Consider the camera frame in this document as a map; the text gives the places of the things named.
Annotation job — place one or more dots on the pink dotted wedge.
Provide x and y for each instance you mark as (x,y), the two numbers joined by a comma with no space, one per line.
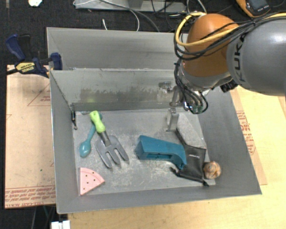
(89,180)

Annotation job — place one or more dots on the brown cardboard board, red print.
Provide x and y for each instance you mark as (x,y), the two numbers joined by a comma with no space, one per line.
(28,128)

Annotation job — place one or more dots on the grey metal bin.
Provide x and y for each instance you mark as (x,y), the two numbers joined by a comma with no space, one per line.
(143,175)

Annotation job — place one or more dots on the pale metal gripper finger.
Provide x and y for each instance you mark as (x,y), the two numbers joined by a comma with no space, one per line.
(174,96)
(172,123)

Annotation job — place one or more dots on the tan striped ball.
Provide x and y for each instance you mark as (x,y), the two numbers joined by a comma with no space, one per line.
(212,170)

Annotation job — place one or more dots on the teal plastic spoon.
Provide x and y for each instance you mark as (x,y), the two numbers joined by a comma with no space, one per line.
(85,148)

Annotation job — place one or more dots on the teal blue angled block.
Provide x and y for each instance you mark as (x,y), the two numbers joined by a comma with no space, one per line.
(157,148)

